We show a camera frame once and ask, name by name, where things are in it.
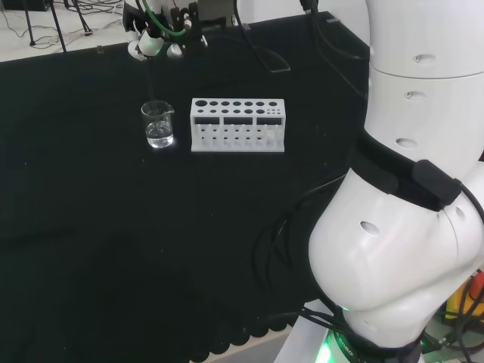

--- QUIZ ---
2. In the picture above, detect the black looped cable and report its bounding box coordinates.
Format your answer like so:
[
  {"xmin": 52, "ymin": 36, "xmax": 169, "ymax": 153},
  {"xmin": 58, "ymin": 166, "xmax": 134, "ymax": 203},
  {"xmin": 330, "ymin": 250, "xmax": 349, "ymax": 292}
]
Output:
[{"xmin": 233, "ymin": 0, "xmax": 292, "ymax": 73}]

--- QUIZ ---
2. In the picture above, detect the black bench cloth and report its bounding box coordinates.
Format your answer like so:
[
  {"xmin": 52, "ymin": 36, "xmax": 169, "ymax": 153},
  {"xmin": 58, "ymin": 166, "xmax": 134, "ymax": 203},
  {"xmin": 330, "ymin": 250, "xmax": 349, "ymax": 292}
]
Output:
[{"xmin": 0, "ymin": 10, "xmax": 374, "ymax": 363}]

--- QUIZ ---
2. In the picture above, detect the black cable bundle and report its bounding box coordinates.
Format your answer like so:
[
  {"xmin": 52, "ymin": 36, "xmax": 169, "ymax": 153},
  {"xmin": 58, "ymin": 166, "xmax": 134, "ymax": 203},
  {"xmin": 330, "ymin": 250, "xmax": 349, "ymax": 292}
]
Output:
[{"xmin": 253, "ymin": 175, "xmax": 352, "ymax": 330}]

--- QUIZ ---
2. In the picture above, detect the white test tube rack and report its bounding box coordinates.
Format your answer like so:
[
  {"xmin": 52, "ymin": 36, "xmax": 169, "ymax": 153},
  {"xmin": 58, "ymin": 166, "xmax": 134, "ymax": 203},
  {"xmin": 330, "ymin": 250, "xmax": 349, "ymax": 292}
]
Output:
[{"xmin": 190, "ymin": 98, "xmax": 286, "ymax": 154}]

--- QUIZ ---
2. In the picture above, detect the black cable with plug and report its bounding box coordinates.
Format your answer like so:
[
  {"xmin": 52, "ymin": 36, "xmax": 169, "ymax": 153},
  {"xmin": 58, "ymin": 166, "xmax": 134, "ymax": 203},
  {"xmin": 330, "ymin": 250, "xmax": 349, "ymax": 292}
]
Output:
[{"xmin": 300, "ymin": 0, "xmax": 371, "ymax": 61}]

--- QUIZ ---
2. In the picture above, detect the yellow stop button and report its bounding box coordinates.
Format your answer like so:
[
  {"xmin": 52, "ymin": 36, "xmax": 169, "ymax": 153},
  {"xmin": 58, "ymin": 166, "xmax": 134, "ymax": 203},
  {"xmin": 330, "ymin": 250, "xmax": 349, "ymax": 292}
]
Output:
[{"xmin": 444, "ymin": 274, "xmax": 484, "ymax": 322}]

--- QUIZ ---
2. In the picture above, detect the black tripod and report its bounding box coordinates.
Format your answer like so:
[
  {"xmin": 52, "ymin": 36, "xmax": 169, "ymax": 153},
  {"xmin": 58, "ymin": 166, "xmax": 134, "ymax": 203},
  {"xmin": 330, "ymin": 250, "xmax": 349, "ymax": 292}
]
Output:
[{"xmin": 22, "ymin": 0, "xmax": 92, "ymax": 53}]

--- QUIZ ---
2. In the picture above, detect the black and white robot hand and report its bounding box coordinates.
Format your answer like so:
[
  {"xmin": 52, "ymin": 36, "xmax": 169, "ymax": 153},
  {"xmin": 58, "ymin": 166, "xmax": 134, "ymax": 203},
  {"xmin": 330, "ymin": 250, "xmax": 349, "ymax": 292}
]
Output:
[{"xmin": 123, "ymin": 0, "xmax": 228, "ymax": 61}]

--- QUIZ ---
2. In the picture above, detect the clear glass rod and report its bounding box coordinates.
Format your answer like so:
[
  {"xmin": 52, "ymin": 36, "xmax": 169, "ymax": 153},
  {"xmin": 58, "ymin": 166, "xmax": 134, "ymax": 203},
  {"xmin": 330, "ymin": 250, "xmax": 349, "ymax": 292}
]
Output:
[{"xmin": 146, "ymin": 55, "xmax": 157, "ymax": 111}]

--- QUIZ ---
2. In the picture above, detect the small glass beaker with water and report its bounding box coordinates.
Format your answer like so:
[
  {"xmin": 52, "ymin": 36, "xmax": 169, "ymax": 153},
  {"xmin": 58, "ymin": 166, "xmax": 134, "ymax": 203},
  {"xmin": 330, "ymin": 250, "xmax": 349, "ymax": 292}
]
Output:
[{"xmin": 141, "ymin": 100, "xmax": 175, "ymax": 149}]

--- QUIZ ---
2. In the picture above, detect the green cable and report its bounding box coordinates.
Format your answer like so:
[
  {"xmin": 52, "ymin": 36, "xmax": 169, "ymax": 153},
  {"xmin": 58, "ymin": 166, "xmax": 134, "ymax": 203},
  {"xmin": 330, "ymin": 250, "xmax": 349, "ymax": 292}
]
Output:
[{"xmin": 143, "ymin": 0, "xmax": 190, "ymax": 39}]

